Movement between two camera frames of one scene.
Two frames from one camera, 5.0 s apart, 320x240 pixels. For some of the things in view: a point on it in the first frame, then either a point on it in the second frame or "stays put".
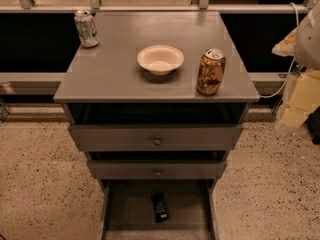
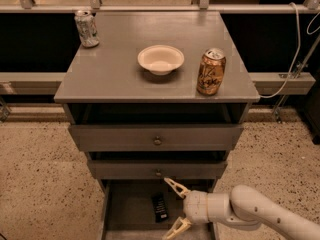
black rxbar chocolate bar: [159, 205] stays put
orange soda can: [210, 72] stays put
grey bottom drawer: [159, 209] stays put
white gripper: [308, 41] -> [195, 206]
